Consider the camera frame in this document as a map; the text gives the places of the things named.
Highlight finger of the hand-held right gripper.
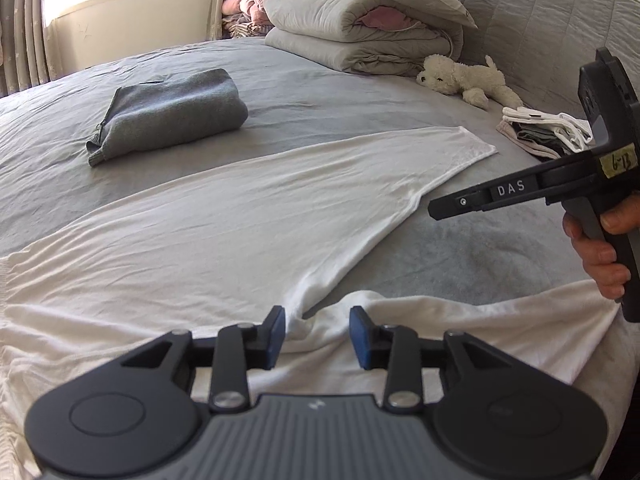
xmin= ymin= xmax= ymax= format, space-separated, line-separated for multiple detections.
xmin=428 ymin=186 xmax=488 ymax=221

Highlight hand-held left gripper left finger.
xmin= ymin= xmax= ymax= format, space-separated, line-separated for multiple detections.
xmin=121 ymin=305 xmax=287 ymax=413

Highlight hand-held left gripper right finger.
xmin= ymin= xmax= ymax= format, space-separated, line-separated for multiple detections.
xmin=349 ymin=305 xmax=526 ymax=413

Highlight white pants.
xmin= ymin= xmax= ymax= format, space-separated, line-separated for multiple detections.
xmin=0 ymin=126 xmax=621 ymax=480

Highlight stack of folded clothes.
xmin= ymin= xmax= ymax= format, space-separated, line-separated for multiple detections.
xmin=496 ymin=106 xmax=596 ymax=161

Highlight person's right hand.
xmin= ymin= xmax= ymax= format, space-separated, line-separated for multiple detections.
xmin=562 ymin=205 xmax=640 ymax=303

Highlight grey quilted headboard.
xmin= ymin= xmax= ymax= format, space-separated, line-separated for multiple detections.
xmin=440 ymin=0 xmax=640 ymax=126

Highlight white plush dog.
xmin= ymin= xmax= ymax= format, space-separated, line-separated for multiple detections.
xmin=416 ymin=54 xmax=524 ymax=109

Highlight grey bed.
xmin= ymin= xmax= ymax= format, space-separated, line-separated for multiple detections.
xmin=0 ymin=37 xmax=640 ymax=480

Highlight folded grey duvet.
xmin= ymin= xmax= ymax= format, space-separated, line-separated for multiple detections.
xmin=262 ymin=0 xmax=466 ymax=75

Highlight folded grey sweater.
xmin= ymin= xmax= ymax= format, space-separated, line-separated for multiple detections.
xmin=86 ymin=67 xmax=249 ymax=167

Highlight grey star-print curtain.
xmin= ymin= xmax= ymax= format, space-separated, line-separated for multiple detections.
xmin=209 ymin=0 xmax=236 ymax=41
xmin=0 ymin=0 xmax=51 ymax=97

